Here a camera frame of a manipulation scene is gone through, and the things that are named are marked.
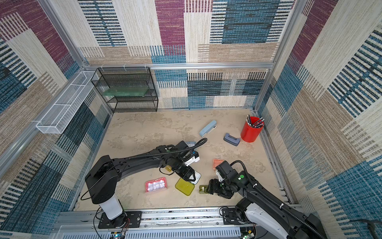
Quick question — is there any small green two-compartment pillbox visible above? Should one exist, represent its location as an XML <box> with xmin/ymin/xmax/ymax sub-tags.
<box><xmin>199</xmin><ymin>185</ymin><xmax>209</xmax><ymax>194</ymax></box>

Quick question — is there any white pillbox with green lid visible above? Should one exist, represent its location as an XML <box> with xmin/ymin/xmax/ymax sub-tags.
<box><xmin>175</xmin><ymin>172</ymin><xmax>202</xmax><ymax>196</ymax></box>

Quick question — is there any black wire mesh shelf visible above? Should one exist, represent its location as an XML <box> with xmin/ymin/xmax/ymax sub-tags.
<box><xmin>91</xmin><ymin>67</ymin><xmax>159</xmax><ymax>113</ymax></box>

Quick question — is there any pink pillbox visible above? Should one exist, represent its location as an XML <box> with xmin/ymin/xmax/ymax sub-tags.
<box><xmin>145</xmin><ymin>177</ymin><xmax>167</xmax><ymax>193</ymax></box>

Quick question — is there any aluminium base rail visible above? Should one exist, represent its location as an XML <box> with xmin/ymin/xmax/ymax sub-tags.
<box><xmin>50</xmin><ymin>206</ymin><xmax>308</xmax><ymax>239</ymax></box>

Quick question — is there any blue six-compartment pillbox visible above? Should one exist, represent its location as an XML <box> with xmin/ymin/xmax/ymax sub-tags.
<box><xmin>185</xmin><ymin>141</ymin><xmax>196</xmax><ymax>147</ymax></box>

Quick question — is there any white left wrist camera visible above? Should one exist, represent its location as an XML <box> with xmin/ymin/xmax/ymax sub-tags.
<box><xmin>184</xmin><ymin>151</ymin><xmax>200</xmax><ymax>166</ymax></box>

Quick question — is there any red pen cup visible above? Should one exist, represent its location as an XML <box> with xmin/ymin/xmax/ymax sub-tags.
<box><xmin>241</xmin><ymin>115</ymin><xmax>265</xmax><ymax>143</ymax></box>

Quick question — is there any white wire mesh basket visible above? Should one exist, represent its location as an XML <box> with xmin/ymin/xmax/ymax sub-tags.
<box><xmin>36</xmin><ymin>71</ymin><xmax>94</xmax><ymax>134</ymax></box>

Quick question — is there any orange pillbox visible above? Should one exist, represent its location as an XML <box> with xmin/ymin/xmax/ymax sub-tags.
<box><xmin>212</xmin><ymin>159</ymin><xmax>224</xmax><ymax>170</ymax></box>

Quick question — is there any yellow two-compartment pillbox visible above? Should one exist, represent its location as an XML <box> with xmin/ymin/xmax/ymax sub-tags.
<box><xmin>165</xmin><ymin>165</ymin><xmax>173</xmax><ymax>172</ymax></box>

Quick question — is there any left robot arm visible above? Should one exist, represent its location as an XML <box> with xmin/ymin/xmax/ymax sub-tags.
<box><xmin>85</xmin><ymin>138</ymin><xmax>208</xmax><ymax>229</ymax></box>

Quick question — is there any light blue stapler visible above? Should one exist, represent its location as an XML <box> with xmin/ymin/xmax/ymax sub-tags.
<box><xmin>199</xmin><ymin>120</ymin><xmax>217</xmax><ymax>137</ymax></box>

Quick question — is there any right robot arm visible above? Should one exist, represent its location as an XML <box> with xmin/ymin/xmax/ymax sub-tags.
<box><xmin>208</xmin><ymin>160</ymin><xmax>327</xmax><ymax>239</ymax></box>

